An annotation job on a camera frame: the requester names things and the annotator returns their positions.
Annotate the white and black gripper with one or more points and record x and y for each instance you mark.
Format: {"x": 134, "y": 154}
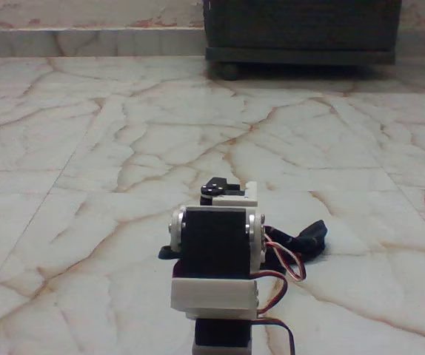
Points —
{"x": 215, "y": 237}

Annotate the dark navy patterned sock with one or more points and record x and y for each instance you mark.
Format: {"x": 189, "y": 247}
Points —
{"x": 312, "y": 236}

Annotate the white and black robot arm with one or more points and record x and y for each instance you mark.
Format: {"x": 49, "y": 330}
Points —
{"x": 216, "y": 240}

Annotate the dark wooden cabinet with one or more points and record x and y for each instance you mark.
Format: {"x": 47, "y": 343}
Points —
{"x": 301, "y": 29}

